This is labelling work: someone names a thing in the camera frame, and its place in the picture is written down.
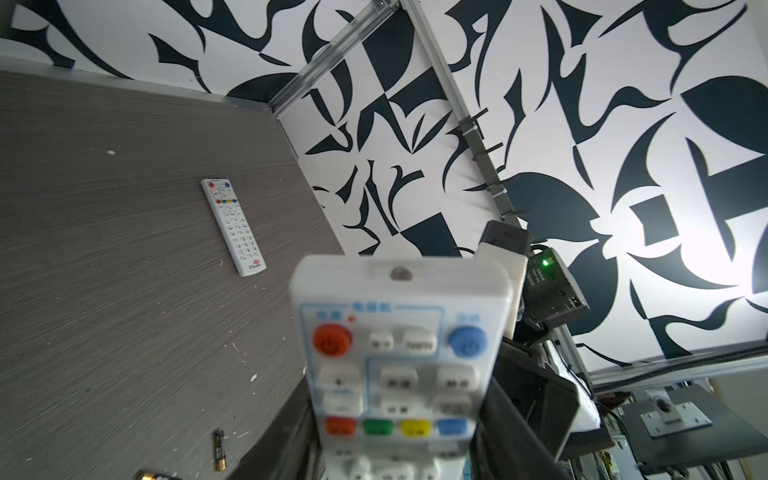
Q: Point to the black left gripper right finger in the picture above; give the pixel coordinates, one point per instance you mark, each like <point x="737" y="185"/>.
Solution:
<point x="504" y="446"/>

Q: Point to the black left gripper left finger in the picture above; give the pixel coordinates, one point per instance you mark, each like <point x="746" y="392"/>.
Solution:
<point x="290" y="446"/>

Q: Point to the white remote control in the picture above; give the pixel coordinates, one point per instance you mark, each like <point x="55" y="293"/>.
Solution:
<point x="399" y="355"/>

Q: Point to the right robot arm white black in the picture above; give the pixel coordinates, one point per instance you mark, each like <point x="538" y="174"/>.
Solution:
<point x="536" y="365"/>

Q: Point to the white remote on table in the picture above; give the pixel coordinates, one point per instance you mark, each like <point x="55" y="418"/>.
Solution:
<point x="234" y="227"/>

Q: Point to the AAA battery black gold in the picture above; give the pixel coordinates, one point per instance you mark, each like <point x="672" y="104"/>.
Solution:
<point x="220" y="462"/>

